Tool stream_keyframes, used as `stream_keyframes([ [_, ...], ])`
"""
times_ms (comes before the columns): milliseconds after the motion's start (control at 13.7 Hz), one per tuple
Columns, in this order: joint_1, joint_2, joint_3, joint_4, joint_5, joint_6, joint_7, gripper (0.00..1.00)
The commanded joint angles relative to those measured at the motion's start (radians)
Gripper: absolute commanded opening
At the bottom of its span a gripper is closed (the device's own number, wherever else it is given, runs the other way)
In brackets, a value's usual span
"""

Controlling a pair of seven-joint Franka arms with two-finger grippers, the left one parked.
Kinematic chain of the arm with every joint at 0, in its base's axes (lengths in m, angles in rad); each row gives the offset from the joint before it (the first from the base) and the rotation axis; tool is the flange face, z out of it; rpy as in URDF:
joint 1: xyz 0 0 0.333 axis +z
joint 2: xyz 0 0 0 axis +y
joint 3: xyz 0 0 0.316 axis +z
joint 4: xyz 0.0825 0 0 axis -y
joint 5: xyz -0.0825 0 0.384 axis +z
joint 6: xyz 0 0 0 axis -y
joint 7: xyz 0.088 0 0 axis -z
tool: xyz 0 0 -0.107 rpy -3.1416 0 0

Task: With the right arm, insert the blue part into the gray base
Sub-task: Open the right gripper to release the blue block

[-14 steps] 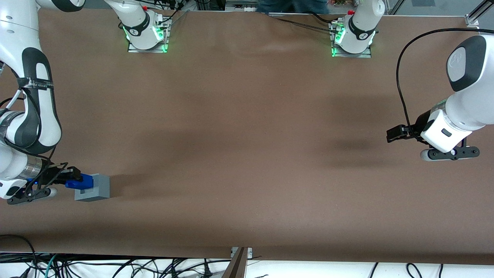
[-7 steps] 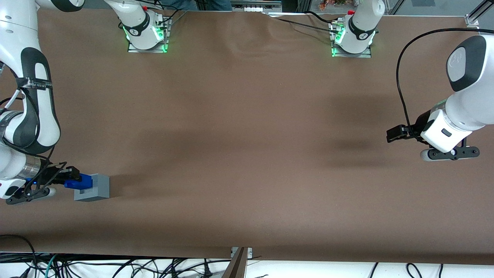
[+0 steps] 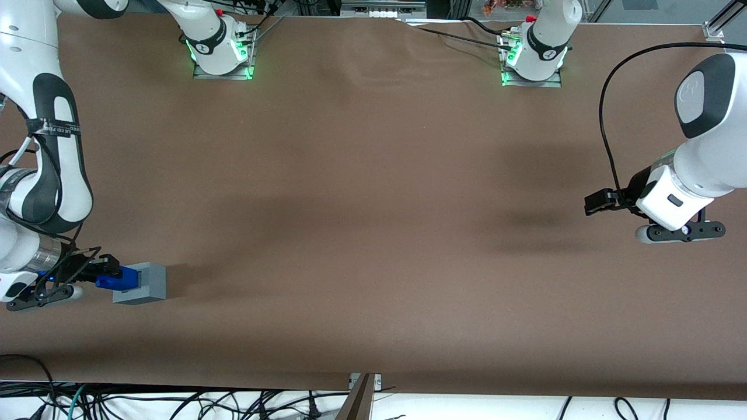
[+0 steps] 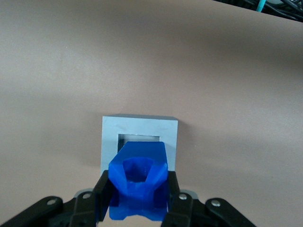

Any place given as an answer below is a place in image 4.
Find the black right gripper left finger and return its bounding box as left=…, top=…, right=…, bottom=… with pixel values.
left=0, top=170, right=115, bottom=227

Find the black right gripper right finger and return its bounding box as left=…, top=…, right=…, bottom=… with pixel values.
left=160, top=171, right=258, bottom=227

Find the blue plastic insert part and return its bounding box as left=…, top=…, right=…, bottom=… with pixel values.
left=108, top=141, right=169, bottom=222

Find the gray square base block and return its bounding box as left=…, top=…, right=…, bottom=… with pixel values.
left=102, top=114, right=178, bottom=175

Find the brown table cover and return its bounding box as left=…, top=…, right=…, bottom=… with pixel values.
left=0, top=0, right=303, bottom=227

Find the tangled black cable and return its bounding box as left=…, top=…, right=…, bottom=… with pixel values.
left=213, top=0, right=303, bottom=23

